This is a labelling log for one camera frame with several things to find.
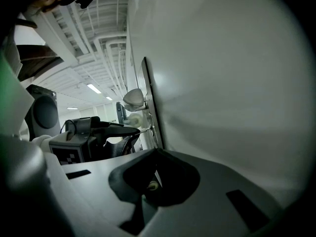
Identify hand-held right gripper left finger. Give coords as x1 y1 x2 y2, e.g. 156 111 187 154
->
61 149 158 237

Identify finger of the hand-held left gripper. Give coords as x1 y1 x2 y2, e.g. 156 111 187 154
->
106 135 139 158
106 122 142 137

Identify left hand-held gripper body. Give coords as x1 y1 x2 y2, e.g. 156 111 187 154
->
49 116 113 166

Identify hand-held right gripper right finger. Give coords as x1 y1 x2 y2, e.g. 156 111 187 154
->
138 149 283 237

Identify silver door lock plate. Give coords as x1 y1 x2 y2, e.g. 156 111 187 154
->
141 56 166 150

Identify white door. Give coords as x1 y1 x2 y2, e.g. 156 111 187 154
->
126 0 312 203

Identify dark grey front-load washer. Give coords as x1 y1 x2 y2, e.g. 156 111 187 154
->
24 83 61 142

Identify white ceiling pipes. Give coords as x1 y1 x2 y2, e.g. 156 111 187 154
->
93 31 132 101

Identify silver door lever handle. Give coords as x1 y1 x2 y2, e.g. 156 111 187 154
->
122 88 149 112

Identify brown wooden frame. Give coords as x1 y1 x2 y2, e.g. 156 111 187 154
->
14 18 66 82

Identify white ceiling cable tray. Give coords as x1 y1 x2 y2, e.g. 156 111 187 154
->
50 0 98 65

